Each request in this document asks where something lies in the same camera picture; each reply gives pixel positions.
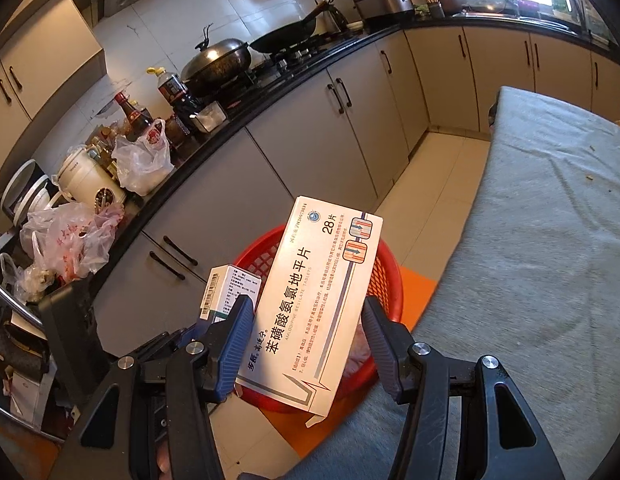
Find upper wall cabinet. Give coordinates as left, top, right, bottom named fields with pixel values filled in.
left=0, top=0, right=106, bottom=188

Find silver rice cooker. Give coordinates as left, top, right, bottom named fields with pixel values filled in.
left=352, top=0, right=414, bottom=29

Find large white medicine box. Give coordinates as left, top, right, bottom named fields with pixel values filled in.
left=236, top=196, right=383, bottom=419

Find yellow cap oil bottle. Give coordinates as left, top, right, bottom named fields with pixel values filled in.
left=146, top=67, right=199, bottom=119

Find white plastic bag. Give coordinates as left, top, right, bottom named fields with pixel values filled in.
left=112, top=118, right=174, bottom=196

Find covered steel wok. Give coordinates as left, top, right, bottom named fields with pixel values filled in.
left=180, top=24, right=252, bottom=90

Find orange stool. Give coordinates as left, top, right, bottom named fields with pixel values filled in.
left=261, top=266, right=438, bottom=458

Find white electric cooker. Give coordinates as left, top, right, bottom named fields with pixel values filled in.
left=52, top=145, right=126, bottom=212

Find grey-green tablecloth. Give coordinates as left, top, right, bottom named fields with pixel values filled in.
left=284, top=84, right=620, bottom=480

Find small white medicine box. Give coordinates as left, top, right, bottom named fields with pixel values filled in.
left=199, top=264, right=261, bottom=323

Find dark soy sauce bottle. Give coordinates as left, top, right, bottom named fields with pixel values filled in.
left=115, top=92, right=153, bottom=142

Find pink printed plastic bag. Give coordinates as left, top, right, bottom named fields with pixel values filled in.
left=19, top=202, right=124, bottom=283

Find black frying pan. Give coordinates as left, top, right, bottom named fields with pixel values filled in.
left=249, top=0, right=333, bottom=54

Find lower kitchen cabinets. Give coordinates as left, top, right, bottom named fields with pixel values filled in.
left=91, top=18, right=620, bottom=355

